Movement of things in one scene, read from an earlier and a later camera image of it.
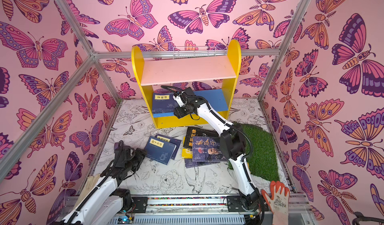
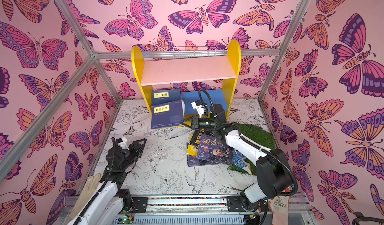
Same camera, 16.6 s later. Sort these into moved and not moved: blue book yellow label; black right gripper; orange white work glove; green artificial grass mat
Moved: blue book yellow label; black right gripper
Not moved: orange white work glove; green artificial grass mat
